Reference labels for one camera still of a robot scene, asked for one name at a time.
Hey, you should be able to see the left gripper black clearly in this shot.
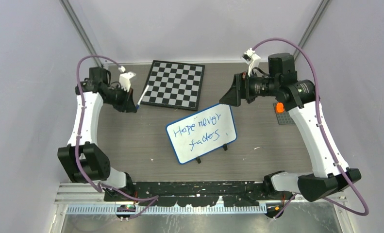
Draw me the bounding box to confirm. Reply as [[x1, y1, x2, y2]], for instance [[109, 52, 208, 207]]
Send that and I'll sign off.
[[105, 84, 137, 113]]

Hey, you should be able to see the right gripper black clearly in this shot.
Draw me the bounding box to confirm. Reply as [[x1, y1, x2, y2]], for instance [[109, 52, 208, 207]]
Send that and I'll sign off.
[[219, 68, 279, 106]]

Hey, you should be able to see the whiteboard with blue frame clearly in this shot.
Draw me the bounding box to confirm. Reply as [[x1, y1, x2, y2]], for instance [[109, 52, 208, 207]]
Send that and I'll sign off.
[[166, 103, 237, 164]]

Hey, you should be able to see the blue white marker pen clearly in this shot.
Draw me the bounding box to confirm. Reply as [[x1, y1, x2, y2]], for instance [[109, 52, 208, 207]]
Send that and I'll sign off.
[[136, 84, 150, 110]]

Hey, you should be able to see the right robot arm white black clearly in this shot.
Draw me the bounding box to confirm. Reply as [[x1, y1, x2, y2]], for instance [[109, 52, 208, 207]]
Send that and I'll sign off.
[[220, 50, 362, 202]]

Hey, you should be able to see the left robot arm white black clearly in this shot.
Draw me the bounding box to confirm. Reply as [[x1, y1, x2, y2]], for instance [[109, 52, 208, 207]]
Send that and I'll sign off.
[[57, 67, 137, 201]]

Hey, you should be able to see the orange curved block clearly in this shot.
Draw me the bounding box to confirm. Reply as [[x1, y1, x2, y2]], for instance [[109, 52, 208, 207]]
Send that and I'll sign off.
[[275, 102, 285, 114]]

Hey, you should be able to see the black white checkerboard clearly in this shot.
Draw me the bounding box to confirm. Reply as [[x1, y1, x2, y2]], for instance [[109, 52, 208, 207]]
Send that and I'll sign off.
[[141, 60, 205, 111]]

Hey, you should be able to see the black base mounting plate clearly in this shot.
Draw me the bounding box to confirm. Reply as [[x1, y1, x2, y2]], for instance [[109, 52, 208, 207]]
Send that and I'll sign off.
[[123, 181, 293, 207]]

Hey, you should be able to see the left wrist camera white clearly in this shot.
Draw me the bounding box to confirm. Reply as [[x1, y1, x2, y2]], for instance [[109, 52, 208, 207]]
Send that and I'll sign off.
[[118, 66, 136, 92]]

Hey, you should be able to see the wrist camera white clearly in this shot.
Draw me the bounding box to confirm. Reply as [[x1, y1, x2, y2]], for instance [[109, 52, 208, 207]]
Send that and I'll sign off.
[[118, 66, 136, 92], [241, 48, 261, 75]]

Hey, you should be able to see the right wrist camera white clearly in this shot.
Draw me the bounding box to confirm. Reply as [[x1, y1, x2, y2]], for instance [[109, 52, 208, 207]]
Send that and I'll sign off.
[[241, 48, 261, 75]]

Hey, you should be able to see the grey studded base plate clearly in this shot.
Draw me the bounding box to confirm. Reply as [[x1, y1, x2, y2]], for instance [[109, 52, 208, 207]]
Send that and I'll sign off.
[[273, 102, 295, 125]]

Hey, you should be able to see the aluminium front frame rail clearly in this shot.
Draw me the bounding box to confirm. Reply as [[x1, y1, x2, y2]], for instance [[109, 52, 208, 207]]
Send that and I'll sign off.
[[54, 183, 348, 205]]

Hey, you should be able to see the slotted cable duct strip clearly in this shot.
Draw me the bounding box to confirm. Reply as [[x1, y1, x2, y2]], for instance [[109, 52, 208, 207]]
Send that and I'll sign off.
[[66, 203, 267, 215]]

